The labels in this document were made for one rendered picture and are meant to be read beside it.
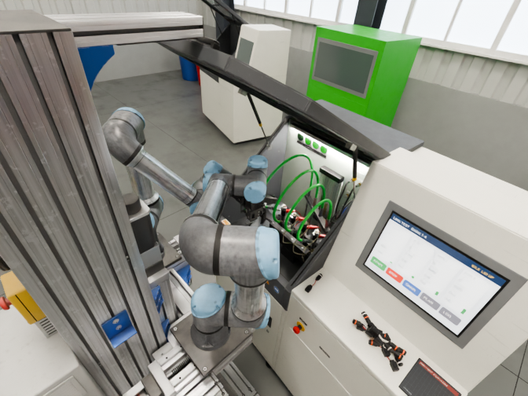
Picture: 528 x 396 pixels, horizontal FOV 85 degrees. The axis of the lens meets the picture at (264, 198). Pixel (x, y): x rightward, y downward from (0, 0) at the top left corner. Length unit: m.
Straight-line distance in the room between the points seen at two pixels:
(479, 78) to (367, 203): 3.97
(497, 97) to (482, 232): 4.01
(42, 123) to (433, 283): 1.24
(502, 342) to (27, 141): 1.40
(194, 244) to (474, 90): 4.79
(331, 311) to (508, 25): 4.29
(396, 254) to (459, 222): 0.26
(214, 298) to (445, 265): 0.82
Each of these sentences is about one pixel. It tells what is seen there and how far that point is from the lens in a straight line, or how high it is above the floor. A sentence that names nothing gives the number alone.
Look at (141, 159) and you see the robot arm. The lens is 1.12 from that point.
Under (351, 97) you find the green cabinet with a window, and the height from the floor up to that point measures 0.92.
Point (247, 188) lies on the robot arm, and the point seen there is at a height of 1.55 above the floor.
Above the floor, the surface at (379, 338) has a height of 1.01.
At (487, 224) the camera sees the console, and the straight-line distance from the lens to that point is 1.16.
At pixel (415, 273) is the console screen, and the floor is 1.25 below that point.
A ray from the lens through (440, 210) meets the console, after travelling 1.19.
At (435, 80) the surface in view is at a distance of 5.23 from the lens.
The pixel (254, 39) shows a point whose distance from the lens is 4.23.
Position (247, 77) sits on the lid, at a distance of 0.74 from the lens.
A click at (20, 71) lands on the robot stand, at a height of 1.97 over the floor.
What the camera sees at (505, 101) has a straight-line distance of 5.04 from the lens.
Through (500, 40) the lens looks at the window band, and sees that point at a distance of 4.97.
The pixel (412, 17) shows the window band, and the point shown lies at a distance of 5.33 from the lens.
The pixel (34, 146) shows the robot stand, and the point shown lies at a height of 1.85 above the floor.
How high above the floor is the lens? 2.12
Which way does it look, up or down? 38 degrees down
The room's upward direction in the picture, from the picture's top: 5 degrees clockwise
